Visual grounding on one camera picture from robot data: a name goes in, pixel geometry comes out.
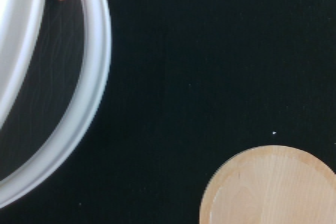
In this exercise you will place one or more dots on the white two-tier lazy Susan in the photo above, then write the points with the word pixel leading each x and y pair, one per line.
pixel 70 129

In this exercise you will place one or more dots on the round wooden coaster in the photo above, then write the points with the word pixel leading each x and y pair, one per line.
pixel 271 185

